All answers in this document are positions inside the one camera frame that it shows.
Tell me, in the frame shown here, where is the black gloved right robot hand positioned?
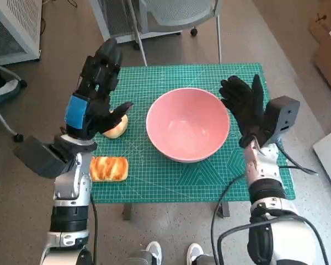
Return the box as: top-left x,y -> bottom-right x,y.
219,73 -> 267,149

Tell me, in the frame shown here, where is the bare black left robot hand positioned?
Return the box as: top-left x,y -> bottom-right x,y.
65,38 -> 135,140

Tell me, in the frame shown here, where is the round bread bun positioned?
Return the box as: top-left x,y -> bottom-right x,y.
102,114 -> 129,139

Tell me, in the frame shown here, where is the rectangular bread loaf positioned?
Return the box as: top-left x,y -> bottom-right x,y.
90,156 -> 130,182

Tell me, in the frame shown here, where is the pink bowl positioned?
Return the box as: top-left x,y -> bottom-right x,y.
145,87 -> 231,163

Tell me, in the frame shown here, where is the green cutting mat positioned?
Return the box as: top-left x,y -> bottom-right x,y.
85,62 -> 296,204

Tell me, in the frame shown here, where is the office chair with casters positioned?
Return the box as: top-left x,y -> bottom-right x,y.
0,51 -> 28,143

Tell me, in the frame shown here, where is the brown cardboard box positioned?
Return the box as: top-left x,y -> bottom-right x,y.
308,0 -> 331,102

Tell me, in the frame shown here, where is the small table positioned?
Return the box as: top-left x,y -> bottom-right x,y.
85,62 -> 296,221

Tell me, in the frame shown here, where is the grey mesh chair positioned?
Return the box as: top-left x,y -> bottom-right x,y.
126,0 -> 224,67

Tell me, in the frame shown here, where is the large white perforated cabinet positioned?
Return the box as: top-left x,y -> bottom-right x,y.
0,0 -> 42,66

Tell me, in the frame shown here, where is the person's right foot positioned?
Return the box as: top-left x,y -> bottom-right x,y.
186,242 -> 205,265

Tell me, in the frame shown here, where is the person's foot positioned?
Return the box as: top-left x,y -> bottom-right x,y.
186,242 -> 205,265
145,241 -> 163,265

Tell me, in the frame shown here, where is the person's left foot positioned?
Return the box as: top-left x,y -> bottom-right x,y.
145,241 -> 163,265

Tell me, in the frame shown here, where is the person's left leg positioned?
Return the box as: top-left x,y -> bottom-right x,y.
125,250 -> 155,265

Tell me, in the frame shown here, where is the person's leg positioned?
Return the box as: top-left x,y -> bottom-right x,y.
194,253 -> 220,265
125,250 -> 155,265

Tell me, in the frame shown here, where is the person's right leg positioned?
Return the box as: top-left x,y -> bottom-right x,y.
194,253 -> 220,265

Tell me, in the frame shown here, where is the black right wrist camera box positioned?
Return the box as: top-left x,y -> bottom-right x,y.
263,96 -> 301,146

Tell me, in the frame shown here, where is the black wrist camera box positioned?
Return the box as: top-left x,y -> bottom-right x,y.
13,135 -> 78,179
263,96 -> 301,146

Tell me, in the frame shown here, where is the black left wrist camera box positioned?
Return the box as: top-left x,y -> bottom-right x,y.
13,135 -> 78,179

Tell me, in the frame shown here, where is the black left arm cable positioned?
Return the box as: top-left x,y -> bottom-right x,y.
88,197 -> 99,265

